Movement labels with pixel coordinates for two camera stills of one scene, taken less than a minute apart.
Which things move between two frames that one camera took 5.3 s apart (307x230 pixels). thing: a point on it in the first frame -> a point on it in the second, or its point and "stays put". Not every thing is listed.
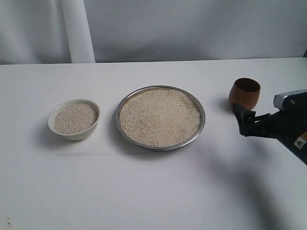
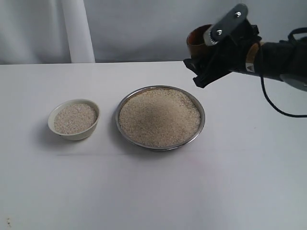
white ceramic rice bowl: x=74 y=119 stays put
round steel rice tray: x=159 y=117 stays put
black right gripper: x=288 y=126 -> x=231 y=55
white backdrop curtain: x=56 y=31 stays put
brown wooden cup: x=244 y=91 -> x=196 y=44
